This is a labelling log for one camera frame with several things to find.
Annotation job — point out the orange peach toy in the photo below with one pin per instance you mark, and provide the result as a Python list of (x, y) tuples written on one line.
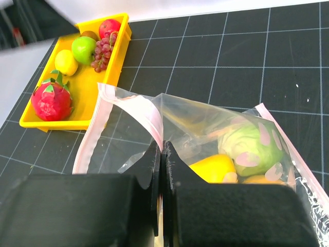
[(261, 179)]

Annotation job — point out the dark red grapes toy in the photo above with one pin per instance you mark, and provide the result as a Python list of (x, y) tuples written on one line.
[(103, 51)]

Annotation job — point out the red apple toy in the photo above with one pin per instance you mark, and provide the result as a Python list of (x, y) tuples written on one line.
[(107, 27)]

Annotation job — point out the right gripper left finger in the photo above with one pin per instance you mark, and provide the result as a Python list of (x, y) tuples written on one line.
[(114, 209)]

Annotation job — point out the green cabbage toy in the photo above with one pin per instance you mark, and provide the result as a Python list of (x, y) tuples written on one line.
[(254, 147)]

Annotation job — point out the yellow plastic tray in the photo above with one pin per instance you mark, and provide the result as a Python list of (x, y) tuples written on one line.
[(83, 84)]

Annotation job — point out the pink polka dot zip bag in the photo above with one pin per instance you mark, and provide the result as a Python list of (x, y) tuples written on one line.
[(193, 128)]

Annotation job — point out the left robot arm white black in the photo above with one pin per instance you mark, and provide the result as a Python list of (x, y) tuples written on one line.
[(27, 22)]

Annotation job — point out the brown kiwi toy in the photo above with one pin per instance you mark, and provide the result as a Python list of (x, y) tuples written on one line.
[(89, 34)]

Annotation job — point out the yellow lemon toy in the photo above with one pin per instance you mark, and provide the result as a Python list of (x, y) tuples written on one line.
[(65, 62)]

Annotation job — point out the black grid cutting mat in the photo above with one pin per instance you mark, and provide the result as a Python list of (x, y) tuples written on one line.
[(236, 60)]

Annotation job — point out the green lime toy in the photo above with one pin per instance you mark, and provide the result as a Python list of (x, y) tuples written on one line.
[(82, 49)]

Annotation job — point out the yellow mango toy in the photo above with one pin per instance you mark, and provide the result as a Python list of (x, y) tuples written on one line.
[(216, 169)]

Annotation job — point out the red dragon fruit toy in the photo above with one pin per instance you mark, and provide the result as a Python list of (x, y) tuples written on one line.
[(52, 100)]

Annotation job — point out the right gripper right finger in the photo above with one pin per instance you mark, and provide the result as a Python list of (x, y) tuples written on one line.
[(197, 213)]

